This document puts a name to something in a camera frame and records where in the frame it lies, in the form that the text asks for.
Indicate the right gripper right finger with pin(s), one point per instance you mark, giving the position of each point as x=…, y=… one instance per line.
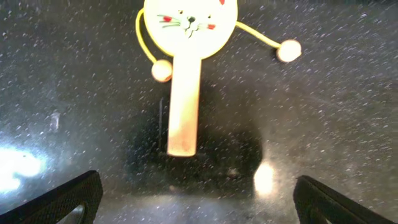
x=329, y=205

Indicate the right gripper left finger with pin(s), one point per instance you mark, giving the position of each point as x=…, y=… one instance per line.
x=59, y=200

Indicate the yellow wooden rattle drum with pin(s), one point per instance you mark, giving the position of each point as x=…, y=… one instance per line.
x=186, y=37

